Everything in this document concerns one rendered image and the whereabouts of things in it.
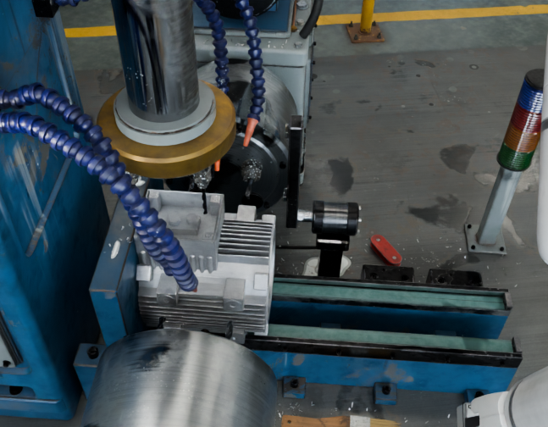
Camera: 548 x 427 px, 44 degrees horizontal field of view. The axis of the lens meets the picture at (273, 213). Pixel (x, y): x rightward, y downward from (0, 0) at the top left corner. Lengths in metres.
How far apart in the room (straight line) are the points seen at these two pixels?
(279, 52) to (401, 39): 2.33
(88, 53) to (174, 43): 2.76
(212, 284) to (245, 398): 0.24
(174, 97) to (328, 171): 0.82
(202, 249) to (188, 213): 0.09
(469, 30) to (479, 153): 2.11
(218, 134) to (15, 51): 0.27
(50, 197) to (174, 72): 0.33
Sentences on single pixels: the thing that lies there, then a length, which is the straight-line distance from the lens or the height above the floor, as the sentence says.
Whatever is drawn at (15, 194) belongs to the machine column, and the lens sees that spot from 0.94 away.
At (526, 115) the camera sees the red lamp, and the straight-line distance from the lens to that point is 1.26.
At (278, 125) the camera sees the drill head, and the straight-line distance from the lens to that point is 1.20.
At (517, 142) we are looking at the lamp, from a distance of 1.30.
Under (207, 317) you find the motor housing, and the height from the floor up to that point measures 1.02.
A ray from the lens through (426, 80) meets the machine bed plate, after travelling 1.93.
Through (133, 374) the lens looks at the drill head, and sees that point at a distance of 0.85.
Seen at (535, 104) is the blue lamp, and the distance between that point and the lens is 1.25.
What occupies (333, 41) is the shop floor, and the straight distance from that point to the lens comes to 3.56.
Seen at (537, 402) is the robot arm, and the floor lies 1.33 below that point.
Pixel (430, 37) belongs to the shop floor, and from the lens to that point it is 3.68.
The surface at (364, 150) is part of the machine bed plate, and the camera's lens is 1.66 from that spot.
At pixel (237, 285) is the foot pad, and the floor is 1.07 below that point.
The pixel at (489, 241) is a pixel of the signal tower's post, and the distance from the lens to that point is 1.49.
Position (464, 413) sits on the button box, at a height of 1.07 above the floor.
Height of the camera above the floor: 1.88
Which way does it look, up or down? 47 degrees down
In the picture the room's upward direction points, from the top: 1 degrees clockwise
